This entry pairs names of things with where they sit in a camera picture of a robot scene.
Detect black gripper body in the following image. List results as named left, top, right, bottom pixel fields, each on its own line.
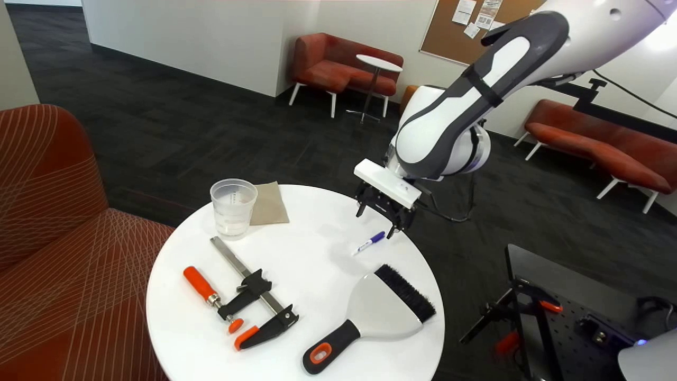
left=358, top=179, right=418, bottom=223

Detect blue white pen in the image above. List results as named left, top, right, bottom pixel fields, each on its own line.
left=352, top=229, right=389, bottom=255

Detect clear plastic cup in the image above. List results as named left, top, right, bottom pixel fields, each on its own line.
left=207, top=176, right=259, bottom=240

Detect small round white side table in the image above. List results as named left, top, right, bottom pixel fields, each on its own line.
left=344, top=52, right=404, bottom=126

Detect red sofa white legs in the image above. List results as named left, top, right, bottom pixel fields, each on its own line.
left=286, top=31, right=405, bottom=120

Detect black tripod orange knobs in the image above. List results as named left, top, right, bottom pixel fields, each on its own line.
left=460, top=278, right=566, bottom=381

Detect cork pin board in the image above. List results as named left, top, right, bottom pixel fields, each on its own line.
left=418, top=0, right=550, bottom=67

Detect black perforated work table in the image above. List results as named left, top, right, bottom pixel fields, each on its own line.
left=505, top=243, right=677, bottom=381

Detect red bench white legs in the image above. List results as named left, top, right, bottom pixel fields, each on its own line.
left=514, top=98, right=677, bottom=215

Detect white rounded device housing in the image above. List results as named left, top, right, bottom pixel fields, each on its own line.
left=616, top=326, right=677, bottom=381

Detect orange patterned armchair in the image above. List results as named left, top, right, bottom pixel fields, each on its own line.
left=0, top=103, right=177, bottom=381

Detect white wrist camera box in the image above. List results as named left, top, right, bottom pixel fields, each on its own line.
left=351, top=156, right=423, bottom=211

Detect wide scraper black orange handle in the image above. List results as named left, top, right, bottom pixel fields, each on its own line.
left=301, top=262, right=437, bottom=376

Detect bar clamp orange handle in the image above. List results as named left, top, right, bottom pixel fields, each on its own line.
left=181, top=234, right=301, bottom=351

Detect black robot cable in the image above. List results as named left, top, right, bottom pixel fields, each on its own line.
left=589, top=65, right=677, bottom=122

